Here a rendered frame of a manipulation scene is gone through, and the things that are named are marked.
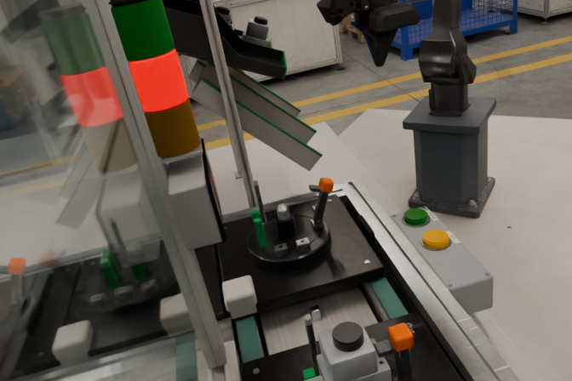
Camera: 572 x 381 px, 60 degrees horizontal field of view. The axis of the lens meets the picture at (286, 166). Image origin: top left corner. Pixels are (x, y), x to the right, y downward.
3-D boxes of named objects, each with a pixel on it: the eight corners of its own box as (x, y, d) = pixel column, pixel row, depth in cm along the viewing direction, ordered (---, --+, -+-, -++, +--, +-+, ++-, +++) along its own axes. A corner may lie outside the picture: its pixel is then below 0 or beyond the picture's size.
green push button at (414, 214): (421, 214, 87) (421, 205, 86) (432, 226, 83) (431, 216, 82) (400, 220, 86) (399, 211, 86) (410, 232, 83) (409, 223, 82)
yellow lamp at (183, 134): (199, 133, 54) (187, 90, 52) (202, 150, 50) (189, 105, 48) (154, 144, 54) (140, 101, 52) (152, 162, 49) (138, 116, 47)
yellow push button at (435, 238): (441, 235, 81) (441, 225, 80) (454, 249, 77) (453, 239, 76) (418, 242, 80) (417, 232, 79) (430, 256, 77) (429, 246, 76)
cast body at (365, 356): (376, 356, 53) (370, 307, 50) (393, 389, 49) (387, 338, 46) (300, 381, 52) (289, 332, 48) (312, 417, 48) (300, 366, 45)
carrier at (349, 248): (337, 201, 96) (328, 144, 90) (386, 277, 74) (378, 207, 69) (215, 234, 93) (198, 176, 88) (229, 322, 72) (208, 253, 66)
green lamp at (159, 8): (174, 42, 50) (161, -8, 48) (174, 53, 45) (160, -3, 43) (125, 54, 49) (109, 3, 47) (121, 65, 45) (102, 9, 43)
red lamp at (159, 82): (187, 89, 52) (174, 43, 50) (189, 104, 48) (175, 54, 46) (140, 100, 52) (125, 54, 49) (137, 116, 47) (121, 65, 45)
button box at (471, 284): (426, 232, 91) (426, 203, 88) (494, 308, 72) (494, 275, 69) (391, 242, 90) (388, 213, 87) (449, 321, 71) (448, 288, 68)
